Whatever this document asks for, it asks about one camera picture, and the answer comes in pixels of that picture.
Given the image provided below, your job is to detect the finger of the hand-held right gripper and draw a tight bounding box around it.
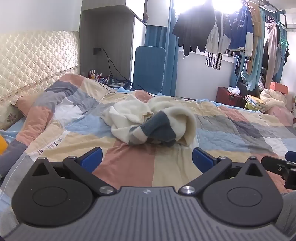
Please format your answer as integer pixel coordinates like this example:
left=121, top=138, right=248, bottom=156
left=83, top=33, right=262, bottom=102
left=261, top=151, right=296, bottom=190

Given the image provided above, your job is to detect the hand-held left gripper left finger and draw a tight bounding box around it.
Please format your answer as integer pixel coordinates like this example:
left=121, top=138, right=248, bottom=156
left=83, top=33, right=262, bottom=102
left=31, top=147, right=117, bottom=196

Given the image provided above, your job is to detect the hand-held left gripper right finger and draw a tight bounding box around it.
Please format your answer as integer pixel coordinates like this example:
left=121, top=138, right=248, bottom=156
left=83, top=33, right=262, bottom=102
left=178, top=147, right=266, bottom=196

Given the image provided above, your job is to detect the cream blue-striped sweater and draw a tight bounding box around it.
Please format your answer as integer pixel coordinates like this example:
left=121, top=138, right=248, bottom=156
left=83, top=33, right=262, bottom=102
left=100, top=94, right=197, bottom=147

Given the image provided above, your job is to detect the checkered patchwork quilt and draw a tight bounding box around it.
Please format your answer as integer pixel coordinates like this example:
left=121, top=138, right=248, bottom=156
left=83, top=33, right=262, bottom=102
left=0, top=74, right=296, bottom=232

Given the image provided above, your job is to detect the person's grey trouser leg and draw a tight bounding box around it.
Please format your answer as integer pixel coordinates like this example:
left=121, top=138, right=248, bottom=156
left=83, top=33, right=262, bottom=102
left=275, top=192, right=296, bottom=237

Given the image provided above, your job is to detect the pink plush bundle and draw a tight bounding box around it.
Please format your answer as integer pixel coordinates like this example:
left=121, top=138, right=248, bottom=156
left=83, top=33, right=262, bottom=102
left=265, top=105, right=295, bottom=127

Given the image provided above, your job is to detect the dark red box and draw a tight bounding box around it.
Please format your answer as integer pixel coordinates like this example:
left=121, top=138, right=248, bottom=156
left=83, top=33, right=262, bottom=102
left=216, top=87, right=246, bottom=108

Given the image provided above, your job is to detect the stack of folded papers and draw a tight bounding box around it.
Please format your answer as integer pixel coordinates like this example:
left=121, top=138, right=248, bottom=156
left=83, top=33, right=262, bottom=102
left=245, top=94, right=267, bottom=112

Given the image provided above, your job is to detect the cream bundled duvet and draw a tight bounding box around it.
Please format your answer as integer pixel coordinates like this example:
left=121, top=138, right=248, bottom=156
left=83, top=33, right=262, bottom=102
left=259, top=89, right=288, bottom=107

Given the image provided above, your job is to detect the bedside table clutter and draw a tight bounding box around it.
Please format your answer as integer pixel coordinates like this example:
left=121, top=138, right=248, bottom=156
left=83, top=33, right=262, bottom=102
left=98, top=75, right=131, bottom=90

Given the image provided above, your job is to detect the orange box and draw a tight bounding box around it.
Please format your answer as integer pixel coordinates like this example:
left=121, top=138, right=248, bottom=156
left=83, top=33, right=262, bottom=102
left=270, top=82, right=289, bottom=95

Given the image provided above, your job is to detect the cluster of small bottles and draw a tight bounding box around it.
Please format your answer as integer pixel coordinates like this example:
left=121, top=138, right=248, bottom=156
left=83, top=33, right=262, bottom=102
left=87, top=69, right=103, bottom=81

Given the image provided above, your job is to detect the light blue bed sheet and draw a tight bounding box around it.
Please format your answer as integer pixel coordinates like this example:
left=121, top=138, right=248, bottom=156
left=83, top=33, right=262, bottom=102
left=0, top=116, right=33, bottom=150

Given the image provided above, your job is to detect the yellow object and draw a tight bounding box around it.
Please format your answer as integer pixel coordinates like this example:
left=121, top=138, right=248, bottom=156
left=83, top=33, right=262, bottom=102
left=0, top=135, right=9, bottom=155

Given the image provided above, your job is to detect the floral pillow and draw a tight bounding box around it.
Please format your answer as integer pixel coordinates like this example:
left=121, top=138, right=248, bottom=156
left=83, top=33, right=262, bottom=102
left=0, top=94, right=26, bottom=130

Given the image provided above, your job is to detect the striped hanging shirt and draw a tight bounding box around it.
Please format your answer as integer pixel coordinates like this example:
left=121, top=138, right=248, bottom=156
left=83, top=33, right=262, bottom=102
left=205, top=51, right=223, bottom=70

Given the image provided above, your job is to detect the blue upholstered chair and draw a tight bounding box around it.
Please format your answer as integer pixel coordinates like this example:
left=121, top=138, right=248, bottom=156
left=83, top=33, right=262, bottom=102
left=132, top=46, right=166, bottom=95

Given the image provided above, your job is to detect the cream quilted headboard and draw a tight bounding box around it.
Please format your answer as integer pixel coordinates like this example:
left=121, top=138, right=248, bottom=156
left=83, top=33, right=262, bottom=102
left=0, top=31, right=80, bottom=105

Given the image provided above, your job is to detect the pink hanging garment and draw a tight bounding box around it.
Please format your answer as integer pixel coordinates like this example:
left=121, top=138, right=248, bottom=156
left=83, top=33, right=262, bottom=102
left=262, top=21, right=278, bottom=90

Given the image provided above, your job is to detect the white hanging shirt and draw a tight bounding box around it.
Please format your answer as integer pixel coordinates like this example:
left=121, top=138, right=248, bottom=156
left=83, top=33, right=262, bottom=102
left=205, top=10, right=232, bottom=54

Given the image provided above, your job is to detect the black hanging jacket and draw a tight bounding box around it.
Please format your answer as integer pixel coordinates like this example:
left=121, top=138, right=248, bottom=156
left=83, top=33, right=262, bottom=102
left=172, top=3, right=216, bottom=56

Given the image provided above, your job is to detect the blue hanging jersey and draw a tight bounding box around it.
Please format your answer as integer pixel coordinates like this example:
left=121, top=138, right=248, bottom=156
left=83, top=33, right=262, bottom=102
left=223, top=5, right=253, bottom=57

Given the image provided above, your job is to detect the beige hanging garment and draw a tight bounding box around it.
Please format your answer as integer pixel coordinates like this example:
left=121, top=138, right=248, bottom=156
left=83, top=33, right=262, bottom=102
left=246, top=1, right=263, bottom=62

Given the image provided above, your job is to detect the black cable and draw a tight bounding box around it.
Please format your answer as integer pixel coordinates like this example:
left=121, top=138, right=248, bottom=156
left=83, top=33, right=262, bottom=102
left=100, top=48, right=139, bottom=91

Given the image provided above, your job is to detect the metal clothes rail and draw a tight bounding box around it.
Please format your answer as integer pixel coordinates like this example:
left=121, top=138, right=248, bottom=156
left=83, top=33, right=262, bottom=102
left=242, top=0, right=288, bottom=13

